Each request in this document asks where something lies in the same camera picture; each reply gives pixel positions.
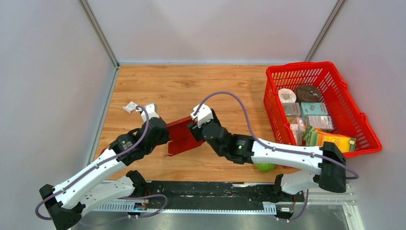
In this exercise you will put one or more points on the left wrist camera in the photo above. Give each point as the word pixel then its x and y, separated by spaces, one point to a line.
pixel 150 111

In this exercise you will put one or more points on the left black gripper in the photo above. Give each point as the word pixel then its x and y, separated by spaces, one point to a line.
pixel 165 138

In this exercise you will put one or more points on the pink white packet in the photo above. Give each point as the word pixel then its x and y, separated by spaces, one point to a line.
pixel 298 128

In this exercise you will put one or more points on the green cabbage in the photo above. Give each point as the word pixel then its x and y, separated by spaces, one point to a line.
pixel 265 167

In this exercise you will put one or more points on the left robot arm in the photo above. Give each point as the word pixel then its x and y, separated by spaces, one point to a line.
pixel 66 203

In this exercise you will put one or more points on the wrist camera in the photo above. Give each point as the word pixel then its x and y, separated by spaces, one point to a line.
pixel 150 111
pixel 201 114

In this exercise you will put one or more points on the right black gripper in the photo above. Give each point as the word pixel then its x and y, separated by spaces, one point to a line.
pixel 197 131

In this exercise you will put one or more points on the grey small box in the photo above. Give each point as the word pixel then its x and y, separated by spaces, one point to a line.
pixel 291 110

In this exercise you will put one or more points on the teal carton box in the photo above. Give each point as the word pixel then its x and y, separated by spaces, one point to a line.
pixel 313 109

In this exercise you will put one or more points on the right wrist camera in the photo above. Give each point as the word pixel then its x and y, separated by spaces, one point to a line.
pixel 201 114

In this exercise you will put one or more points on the white tissue roll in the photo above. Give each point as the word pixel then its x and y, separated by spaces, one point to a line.
pixel 286 96

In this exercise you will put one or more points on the red paper box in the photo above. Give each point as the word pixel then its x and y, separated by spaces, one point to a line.
pixel 181 139

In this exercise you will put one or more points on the red plastic shopping basket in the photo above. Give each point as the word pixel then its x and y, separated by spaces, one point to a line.
pixel 346 117

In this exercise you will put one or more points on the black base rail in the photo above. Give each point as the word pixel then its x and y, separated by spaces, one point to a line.
pixel 217 197

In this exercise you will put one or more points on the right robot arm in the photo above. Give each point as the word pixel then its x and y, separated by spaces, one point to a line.
pixel 321 167

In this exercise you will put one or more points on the brown round package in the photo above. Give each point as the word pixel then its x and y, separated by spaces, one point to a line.
pixel 308 94

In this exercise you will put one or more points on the pink white carton box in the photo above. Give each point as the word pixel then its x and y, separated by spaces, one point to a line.
pixel 323 122

